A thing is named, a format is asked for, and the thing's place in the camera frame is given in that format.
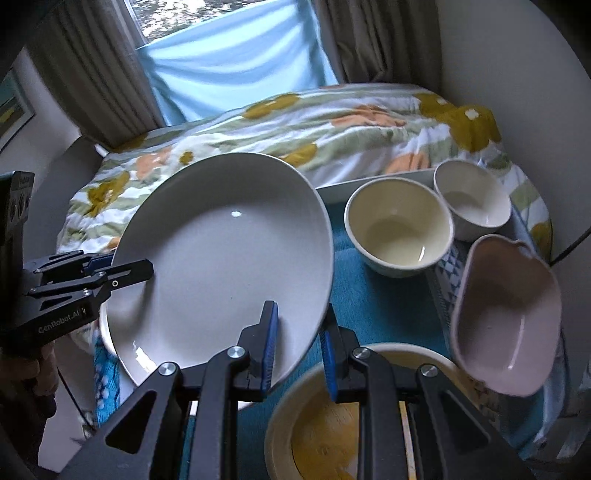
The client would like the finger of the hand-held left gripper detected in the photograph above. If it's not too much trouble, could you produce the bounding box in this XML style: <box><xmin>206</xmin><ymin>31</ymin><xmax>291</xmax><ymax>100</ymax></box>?
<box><xmin>28</xmin><ymin>258</ymin><xmax>155</xmax><ymax>311</ymax></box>
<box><xmin>23</xmin><ymin>250</ymin><xmax>116</xmax><ymax>288</ymax></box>

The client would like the window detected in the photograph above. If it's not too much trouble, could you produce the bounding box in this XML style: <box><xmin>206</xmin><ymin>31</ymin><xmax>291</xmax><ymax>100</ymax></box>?
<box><xmin>124</xmin><ymin>0</ymin><xmax>301</xmax><ymax>47</ymax></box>

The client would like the beige curtain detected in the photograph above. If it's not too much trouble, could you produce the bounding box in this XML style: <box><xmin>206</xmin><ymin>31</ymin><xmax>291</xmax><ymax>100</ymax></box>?
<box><xmin>28</xmin><ymin>0</ymin><xmax>167</xmax><ymax>148</ymax></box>
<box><xmin>314</xmin><ymin>0</ymin><xmax>444</xmax><ymax>93</ymax></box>

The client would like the small white bowl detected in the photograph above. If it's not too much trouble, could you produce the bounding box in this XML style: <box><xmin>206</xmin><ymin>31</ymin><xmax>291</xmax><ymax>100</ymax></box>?
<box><xmin>433</xmin><ymin>160</ymin><xmax>512</xmax><ymax>243</ymax></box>

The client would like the white tray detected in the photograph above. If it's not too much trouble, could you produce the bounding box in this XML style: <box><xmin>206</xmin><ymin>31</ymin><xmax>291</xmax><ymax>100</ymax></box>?
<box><xmin>316</xmin><ymin>167</ymin><xmax>527</xmax><ymax>241</ymax></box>

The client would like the floral duvet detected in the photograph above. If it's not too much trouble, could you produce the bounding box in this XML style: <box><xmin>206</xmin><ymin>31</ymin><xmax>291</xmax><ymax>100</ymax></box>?
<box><xmin>58</xmin><ymin>83</ymin><xmax>555</xmax><ymax>259</ymax></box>

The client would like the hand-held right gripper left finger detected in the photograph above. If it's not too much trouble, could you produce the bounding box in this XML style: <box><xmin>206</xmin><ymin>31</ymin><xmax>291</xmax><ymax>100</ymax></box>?
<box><xmin>58</xmin><ymin>300</ymin><xmax>281</xmax><ymax>480</ymax></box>

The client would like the cream bowl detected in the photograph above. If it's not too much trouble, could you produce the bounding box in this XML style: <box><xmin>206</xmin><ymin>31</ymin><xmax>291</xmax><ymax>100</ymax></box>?
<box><xmin>344</xmin><ymin>178</ymin><xmax>455</xmax><ymax>278</ymax></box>

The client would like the pink baking dish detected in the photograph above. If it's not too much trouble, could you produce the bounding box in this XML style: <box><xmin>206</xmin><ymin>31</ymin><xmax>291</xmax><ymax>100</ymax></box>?
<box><xmin>450</xmin><ymin>234</ymin><xmax>563</xmax><ymax>398</ymax></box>

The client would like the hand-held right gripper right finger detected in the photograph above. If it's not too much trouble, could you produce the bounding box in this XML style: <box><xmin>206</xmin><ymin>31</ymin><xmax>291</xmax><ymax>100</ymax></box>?
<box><xmin>318</xmin><ymin>302</ymin><xmax>536</xmax><ymax>480</ymax></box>

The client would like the teal tablecloth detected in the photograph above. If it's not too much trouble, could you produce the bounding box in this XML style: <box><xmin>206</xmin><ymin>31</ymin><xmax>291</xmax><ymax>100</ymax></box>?
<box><xmin>92</xmin><ymin>222</ymin><xmax>559</xmax><ymax>480</ymax></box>

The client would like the black cable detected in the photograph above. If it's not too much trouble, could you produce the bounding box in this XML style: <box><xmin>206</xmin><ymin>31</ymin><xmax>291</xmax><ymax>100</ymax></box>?
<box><xmin>549</xmin><ymin>222</ymin><xmax>591</xmax><ymax>267</ymax></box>

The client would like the large grey plate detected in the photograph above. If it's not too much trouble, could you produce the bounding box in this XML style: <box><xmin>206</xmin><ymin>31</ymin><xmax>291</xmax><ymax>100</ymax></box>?
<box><xmin>111</xmin><ymin>152</ymin><xmax>335</xmax><ymax>391</ymax></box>

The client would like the light blue cloth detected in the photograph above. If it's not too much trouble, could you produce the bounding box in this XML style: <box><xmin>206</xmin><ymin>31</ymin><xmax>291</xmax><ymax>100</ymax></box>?
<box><xmin>135</xmin><ymin>0</ymin><xmax>352</xmax><ymax>127</ymax></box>

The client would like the white headboard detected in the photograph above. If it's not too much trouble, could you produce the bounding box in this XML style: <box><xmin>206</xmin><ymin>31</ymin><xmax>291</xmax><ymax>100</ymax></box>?
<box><xmin>55</xmin><ymin>135</ymin><xmax>103</xmax><ymax>204</ymax></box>

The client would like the cream duck print plate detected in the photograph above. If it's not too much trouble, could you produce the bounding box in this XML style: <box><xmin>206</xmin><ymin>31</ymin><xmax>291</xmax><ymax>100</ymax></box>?
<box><xmin>264</xmin><ymin>342</ymin><xmax>490</xmax><ymax>480</ymax></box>

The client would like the framed picture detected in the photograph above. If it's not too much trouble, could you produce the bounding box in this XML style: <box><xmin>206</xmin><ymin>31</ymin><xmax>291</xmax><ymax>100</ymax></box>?
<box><xmin>0</xmin><ymin>65</ymin><xmax>37</xmax><ymax>153</ymax></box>

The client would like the person's left hand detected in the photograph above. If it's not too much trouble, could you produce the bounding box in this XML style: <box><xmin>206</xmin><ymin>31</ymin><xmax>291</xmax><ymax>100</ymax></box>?
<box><xmin>0</xmin><ymin>344</ymin><xmax>58</xmax><ymax>416</ymax></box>

